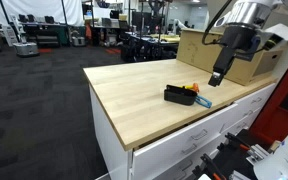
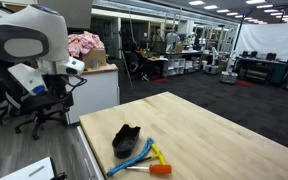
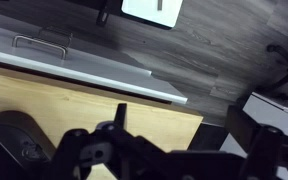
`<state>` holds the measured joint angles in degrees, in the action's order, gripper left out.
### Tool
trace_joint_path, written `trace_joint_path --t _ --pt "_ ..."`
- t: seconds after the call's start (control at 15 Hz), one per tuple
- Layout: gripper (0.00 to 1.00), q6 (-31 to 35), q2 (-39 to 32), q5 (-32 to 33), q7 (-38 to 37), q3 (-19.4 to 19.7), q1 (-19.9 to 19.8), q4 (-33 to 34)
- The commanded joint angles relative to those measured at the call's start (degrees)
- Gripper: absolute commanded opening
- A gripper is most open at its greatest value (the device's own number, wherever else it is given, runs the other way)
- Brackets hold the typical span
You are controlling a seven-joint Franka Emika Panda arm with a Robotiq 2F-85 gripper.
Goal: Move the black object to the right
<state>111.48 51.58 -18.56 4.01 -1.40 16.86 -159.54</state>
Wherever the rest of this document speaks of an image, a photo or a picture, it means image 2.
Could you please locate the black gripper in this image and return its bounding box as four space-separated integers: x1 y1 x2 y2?
43 75 74 108

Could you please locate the black plastic scoop container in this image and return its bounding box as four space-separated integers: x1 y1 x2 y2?
112 124 141 159

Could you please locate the mobile robot base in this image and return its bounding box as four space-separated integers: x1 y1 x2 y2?
220 51 238 84

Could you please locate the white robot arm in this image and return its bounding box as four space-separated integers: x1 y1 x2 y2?
0 4 85 96

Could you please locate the black office chair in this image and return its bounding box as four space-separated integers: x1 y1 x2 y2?
0 66 73 140

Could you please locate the metal cup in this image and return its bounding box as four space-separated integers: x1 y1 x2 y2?
91 59 99 69

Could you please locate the white cabinet wooden top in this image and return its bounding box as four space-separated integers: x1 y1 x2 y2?
66 64 120 124

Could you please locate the cardboard box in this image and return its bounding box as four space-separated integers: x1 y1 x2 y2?
82 49 106 68

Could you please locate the white device lower left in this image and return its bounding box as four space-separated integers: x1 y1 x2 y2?
0 157 67 180

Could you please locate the white shelf with bins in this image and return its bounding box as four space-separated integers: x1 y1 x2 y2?
163 58 185 77

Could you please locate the dark desk with monitors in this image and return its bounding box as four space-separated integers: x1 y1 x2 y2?
234 51 287 85

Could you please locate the white backdrop screen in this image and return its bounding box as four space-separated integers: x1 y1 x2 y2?
235 23 288 62

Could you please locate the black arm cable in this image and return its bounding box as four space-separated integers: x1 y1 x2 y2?
50 75 88 104

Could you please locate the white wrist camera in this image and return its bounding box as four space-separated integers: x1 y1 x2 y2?
8 63 47 96

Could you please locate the yellow T-handle tool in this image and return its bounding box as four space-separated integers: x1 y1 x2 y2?
136 143 166 165

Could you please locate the orange handled screwdriver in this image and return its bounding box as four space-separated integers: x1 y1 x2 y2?
128 165 172 174

